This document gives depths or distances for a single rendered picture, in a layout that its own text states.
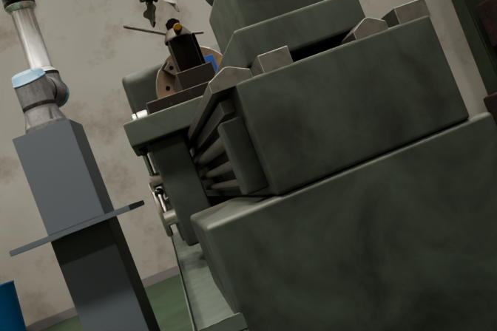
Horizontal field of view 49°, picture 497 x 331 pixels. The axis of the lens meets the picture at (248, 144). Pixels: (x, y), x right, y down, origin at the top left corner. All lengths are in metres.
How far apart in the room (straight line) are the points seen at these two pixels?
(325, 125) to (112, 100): 4.67
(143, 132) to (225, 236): 0.62
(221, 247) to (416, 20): 0.42
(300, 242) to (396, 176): 0.16
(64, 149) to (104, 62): 3.52
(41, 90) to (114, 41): 3.44
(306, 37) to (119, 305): 1.35
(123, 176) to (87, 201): 3.35
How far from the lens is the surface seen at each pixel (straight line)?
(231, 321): 0.72
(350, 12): 0.84
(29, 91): 2.04
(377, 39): 0.79
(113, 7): 5.54
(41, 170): 1.97
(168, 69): 2.07
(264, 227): 0.71
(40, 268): 5.50
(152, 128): 1.28
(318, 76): 0.75
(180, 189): 1.30
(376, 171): 0.76
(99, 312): 1.97
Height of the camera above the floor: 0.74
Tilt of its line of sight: 2 degrees up
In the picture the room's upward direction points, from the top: 21 degrees counter-clockwise
